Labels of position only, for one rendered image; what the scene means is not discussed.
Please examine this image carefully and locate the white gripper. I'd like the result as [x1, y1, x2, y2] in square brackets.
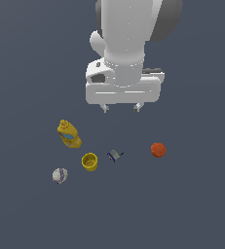
[85, 57, 166, 114]

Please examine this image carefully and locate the small grey blue clamp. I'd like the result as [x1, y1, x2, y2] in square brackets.
[106, 149, 125, 163]

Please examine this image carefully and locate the orange ball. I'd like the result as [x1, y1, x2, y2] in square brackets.
[150, 142, 168, 159]

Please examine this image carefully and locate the yellow mustard bottle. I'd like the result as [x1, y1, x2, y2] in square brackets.
[56, 119, 83, 149]

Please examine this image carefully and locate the yellow cup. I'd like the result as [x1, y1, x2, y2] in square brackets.
[81, 152, 99, 172]

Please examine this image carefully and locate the white purple baseball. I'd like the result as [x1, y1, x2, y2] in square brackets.
[52, 167, 69, 185]

